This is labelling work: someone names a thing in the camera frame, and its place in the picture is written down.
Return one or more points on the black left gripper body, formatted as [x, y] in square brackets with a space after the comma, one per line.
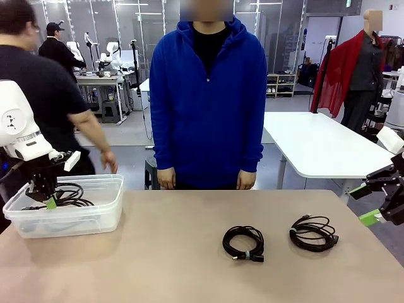
[44, 175]

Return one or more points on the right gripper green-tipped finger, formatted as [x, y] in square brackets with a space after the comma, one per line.
[378, 180]
[393, 208]

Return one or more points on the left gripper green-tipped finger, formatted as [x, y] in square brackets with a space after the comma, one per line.
[51, 202]
[34, 194]

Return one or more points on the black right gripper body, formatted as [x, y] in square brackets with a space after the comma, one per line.
[399, 172]

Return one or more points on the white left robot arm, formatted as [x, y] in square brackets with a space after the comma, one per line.
[19, 126]

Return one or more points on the person left forearm blue sleeve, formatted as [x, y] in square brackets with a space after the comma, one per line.
[252, 148]

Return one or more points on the person right forearm blue sleeve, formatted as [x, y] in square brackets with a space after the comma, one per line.
[162, 148]

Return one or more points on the bystander bare forearm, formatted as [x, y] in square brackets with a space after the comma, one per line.
[91, 132]

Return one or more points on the bystander hand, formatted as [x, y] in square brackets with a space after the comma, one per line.
[110, 161]

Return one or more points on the person right hand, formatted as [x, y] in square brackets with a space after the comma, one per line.
[166, 179]

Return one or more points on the person left hand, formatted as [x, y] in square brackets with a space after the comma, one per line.
[246, 180]

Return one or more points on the clear plastic storage bin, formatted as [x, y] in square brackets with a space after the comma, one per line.
[101, 217]

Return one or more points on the grey cylindrical machine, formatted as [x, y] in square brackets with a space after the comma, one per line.
[396, 110]

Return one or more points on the large white table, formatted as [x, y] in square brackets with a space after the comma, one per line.
[315, 142]

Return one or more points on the man in black t-shirt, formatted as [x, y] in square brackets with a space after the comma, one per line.
[41, 88]

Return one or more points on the dark grey plastic stool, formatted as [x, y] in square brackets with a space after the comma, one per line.
[150, 170]

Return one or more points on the mannequin in grey shirt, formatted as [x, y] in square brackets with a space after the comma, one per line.
[366, 72]

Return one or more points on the grey background workbench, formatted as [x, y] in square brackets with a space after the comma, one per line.
[104, 81]

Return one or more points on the red shawl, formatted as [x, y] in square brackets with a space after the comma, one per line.
[334, 75]

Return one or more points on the clothes rack with dark garments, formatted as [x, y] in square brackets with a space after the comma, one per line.
[393, 53]

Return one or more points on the man in black jacket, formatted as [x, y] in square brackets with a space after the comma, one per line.
[57, 50]

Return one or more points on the black bags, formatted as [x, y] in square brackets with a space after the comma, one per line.
[307, 74]

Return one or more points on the white desk with metal legs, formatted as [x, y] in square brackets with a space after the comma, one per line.
[145, 88]

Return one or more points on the wooden shoe rack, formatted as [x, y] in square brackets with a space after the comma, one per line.
[281, 85]

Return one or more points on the small white background robot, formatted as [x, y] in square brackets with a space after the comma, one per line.
[112, 55]

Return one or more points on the person in blue hoodie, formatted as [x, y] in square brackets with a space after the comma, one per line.
[205, 94]

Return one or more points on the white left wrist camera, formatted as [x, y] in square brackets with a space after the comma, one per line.
[72, 161]

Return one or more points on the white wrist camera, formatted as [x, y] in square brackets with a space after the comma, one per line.
[389, 140]
[72, 161]

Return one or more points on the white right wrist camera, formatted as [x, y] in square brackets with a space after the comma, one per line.
[389, 140]

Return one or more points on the black camera stand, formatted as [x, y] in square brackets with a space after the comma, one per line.
[135, 63]

